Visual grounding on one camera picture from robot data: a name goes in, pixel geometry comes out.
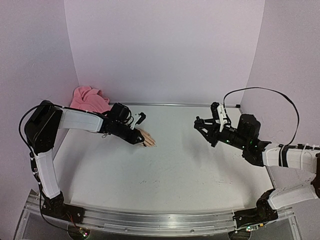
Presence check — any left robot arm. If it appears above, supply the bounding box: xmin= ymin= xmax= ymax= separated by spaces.
xmin=18 ymin=100 xmax=146 ymax=219

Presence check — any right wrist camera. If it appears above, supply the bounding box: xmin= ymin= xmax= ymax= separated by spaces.
xmin=210 ymin=102 xmax=232 ymax=133

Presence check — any black nail polish bottle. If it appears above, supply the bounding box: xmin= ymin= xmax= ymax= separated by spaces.
xmin=195 ymin=116 xmax=202 ymax=123

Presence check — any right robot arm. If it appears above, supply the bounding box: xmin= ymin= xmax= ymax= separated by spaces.
xmin=194 ymin=114 xmax=320 ymax=229

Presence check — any pink hoodie sleeve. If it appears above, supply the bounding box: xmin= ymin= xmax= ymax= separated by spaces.
xmin=69 ymin=86 xmax=112 ymax=114

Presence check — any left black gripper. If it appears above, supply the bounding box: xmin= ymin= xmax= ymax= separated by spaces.
xmin=114 ymin=122 xmax=146 ymax=145

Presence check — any left black base cable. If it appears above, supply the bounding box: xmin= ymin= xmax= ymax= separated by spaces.
xmin=37 ymin=189 xmax=73 ymax=233

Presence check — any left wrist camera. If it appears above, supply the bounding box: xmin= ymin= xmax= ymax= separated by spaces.
xmin=129 ymin=112 xmax=146 ymax=130

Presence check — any mannequin hand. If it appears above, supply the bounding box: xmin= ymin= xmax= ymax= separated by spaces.
xmin=138 ymin=128 xmax=157 ymax=148

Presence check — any aluminium front rail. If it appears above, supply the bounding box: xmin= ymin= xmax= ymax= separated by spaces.
xmin=14 ymin=191 xmax=302 ymax=240

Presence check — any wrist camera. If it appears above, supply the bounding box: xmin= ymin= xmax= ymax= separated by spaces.
xmin=210 ymin=102 xmax=232 ymax=133
xmin=129 ymin=112 xmax=146 ymax=130

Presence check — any right black camera cable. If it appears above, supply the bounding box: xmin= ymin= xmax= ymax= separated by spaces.
xmin=223 ymin=86 xmax=301 ymax=146

